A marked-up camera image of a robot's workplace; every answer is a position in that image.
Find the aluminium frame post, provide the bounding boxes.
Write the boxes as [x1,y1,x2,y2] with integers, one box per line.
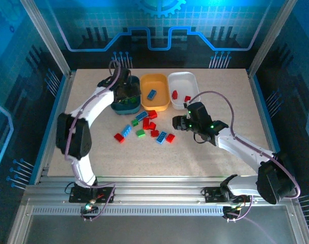
[247,0,297,74]
[19,0,71,77]

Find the aluminium side rail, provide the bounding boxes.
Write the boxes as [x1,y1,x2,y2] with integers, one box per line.
[246,68,281,153]
[33,71,76,185]

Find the yellow plastic container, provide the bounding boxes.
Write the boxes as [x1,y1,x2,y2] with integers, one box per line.
[139,73,171,112]

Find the grey metal panel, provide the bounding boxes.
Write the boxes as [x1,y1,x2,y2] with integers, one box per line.
[10,213,309,244]

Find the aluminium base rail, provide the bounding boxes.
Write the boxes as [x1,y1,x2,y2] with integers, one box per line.
[21,175,301,217]

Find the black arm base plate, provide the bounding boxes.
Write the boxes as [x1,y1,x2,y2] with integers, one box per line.
[69,186,115,204]
[203,187,246,204]

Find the white plastic container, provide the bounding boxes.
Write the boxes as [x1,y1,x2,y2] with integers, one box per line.
[167,72,201,111]

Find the teal plastic container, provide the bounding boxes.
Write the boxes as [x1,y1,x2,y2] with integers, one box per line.
[110,75,142,115]

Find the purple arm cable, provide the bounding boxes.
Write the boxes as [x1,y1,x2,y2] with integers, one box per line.
[187,90,302,244]
[64,60,122,222]

